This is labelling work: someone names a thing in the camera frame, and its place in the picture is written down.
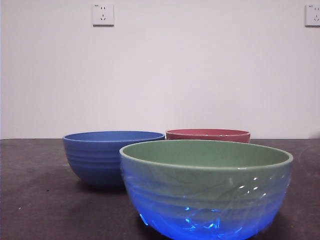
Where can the blue ribbed bowl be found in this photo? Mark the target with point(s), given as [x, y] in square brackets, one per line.
[92, 157]

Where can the green ribbed bowl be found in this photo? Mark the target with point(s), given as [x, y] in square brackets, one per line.
[205, 180]

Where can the white wall socket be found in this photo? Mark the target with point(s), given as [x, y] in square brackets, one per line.
[103, 14]
[313, 15]

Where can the red ribbed bowl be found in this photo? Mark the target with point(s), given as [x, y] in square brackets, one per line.
[207, 136]

